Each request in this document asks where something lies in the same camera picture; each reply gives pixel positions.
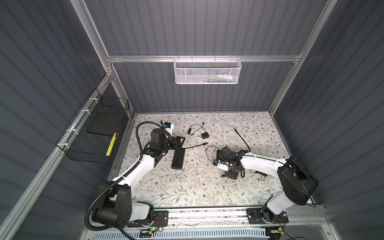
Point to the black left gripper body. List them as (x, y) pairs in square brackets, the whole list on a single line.
[(173, 144)]

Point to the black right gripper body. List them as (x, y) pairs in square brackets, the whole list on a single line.
[(231, 173)]

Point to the black power adapter with cable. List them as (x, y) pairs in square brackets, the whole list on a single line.
[(262, 175)]

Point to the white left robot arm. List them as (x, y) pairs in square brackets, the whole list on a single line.
[(114, 206)]

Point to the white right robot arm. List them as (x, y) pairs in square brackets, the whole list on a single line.
[(297, 181)]

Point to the long black power brick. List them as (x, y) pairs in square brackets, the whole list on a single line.
[(178, 159)]

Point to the yellow striped tool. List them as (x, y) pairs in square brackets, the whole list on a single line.
[(111, 145)]

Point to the black foam pad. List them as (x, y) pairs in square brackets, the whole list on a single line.
[(104, 124)]

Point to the items in white basket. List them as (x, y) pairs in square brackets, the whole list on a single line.
[(219, 79)]

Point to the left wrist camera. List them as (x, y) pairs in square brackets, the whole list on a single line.
[(168, 127)]

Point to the small black adapter with cable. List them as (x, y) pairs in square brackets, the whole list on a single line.
[(198, 128)]

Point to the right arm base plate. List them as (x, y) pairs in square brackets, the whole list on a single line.
[(265, 216)]

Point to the white wire mesh basket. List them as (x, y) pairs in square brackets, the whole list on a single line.
[(187, 71)]

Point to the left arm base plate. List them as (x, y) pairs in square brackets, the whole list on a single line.
[(155, 219)]

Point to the white slotted cable duct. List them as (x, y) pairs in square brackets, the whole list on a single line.
[(237, 233)]

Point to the black wire wall basket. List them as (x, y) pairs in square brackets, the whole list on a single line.
[(84, 147)]

